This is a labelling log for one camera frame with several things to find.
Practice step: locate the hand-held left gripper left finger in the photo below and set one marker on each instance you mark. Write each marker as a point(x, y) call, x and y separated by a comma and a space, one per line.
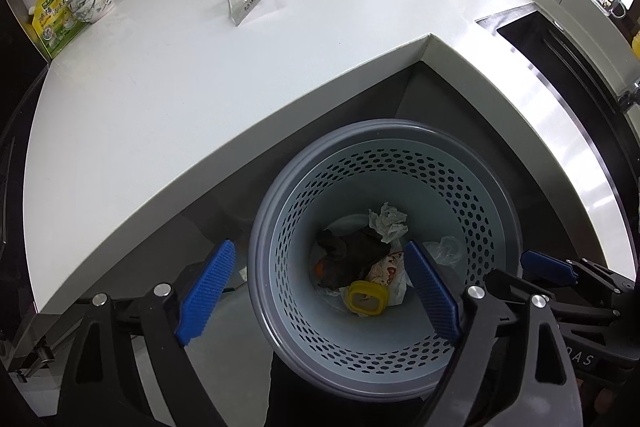
point(207, 292)

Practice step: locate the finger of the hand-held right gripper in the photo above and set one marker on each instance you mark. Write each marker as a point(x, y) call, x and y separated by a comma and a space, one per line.
point(510, 284)
point(545, 264)

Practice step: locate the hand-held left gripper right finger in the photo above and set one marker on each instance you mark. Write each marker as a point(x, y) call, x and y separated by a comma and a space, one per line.
point(432, 294)

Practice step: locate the white plastic bag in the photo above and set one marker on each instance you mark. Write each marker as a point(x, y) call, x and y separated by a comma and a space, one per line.
point(387, 277)

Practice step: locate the yellow plastic lid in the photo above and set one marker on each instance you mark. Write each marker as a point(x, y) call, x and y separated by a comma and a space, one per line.
point(356, 288)

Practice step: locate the paper wrapper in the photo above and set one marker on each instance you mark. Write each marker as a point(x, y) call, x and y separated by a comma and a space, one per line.
point(387, 219)

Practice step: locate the dark cloth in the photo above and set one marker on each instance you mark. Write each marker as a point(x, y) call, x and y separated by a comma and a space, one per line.
point(350, 257)

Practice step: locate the grey perforated trash bin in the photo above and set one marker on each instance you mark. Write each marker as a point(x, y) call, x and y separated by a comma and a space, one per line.
point(450, 187)

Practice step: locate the clear plastic scrap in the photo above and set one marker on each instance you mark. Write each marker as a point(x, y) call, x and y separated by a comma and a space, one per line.
point(445, 249)

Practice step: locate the orange scrap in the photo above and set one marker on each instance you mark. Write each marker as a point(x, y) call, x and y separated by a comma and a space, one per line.
point(320, 269)

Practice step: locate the metal faucet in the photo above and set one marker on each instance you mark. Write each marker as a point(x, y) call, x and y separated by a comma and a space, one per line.
point(629, 97)

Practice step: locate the steel sink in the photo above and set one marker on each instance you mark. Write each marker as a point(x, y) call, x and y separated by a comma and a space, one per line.
point(560, 67)

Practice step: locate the yellow bottle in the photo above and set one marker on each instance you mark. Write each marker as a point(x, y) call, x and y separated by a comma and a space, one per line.
point(636, 44)

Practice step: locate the green yellow packet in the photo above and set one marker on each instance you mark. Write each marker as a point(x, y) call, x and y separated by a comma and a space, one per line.
point(50, 17)

